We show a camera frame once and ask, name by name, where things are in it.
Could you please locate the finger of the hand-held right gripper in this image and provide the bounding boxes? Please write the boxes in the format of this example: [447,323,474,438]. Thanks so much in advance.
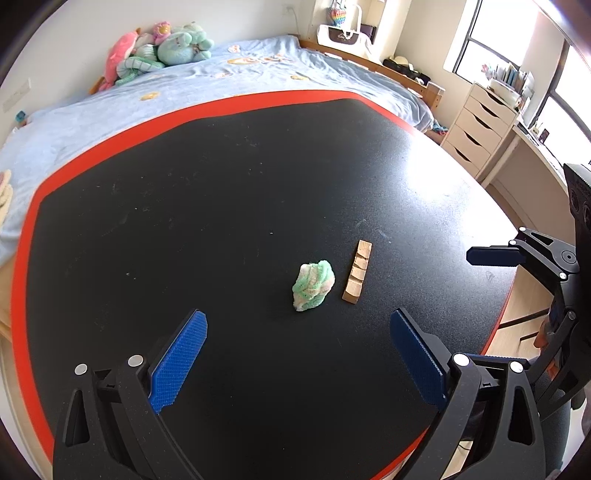
[465,226,581,292]
[480,311,581,422]

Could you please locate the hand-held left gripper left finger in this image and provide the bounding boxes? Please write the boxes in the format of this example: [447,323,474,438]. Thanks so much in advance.
[52,309,208,480]

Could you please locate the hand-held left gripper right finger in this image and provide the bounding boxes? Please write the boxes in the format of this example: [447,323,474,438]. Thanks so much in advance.
[389,308,549,480]

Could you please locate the notched wooden block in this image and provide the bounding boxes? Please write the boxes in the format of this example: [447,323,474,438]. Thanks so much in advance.
[342,239,373,304]

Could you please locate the green white sock ball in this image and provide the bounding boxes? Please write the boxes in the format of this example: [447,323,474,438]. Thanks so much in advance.
[291,259,336,314]

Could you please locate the person's right hand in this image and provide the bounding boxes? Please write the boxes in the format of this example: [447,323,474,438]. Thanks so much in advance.
[533,318,557,352]

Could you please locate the white desk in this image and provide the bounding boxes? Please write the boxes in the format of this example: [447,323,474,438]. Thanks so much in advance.
[488,121,591,200]

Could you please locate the white drawer cabinet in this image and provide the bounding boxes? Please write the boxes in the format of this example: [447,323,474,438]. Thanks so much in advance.
[440,82,521,182]

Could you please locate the row of books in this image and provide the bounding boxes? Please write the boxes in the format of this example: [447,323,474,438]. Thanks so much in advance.
[480,59,537,110]

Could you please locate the black bags with hat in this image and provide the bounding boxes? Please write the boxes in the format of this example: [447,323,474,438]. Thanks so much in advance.
[382,54,429,85]

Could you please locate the window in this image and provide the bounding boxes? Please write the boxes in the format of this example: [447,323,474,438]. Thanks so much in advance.
[442,0,591,155]

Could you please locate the beige folded towels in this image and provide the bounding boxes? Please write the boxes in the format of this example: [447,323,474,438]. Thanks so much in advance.
[0,169,13,224]

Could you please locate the white tote bag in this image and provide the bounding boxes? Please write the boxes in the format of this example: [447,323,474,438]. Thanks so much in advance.
[317,4,373,51]

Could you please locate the bed with blue sheet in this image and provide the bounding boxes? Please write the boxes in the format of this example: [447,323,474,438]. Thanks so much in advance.
[0,34,435,234]

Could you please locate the green striped plush toy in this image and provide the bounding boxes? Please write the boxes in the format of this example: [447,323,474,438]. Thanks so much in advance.
[115,44,166,87]

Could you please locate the teal plush toy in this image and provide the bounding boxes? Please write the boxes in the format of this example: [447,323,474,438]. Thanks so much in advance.
[156,23,216,66]

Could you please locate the wooden bed frame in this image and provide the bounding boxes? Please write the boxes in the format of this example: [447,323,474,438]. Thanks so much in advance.
[287,32,447,112]

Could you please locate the white wall socket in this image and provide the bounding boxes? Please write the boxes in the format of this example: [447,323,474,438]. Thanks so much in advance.
[1,78,34,113]

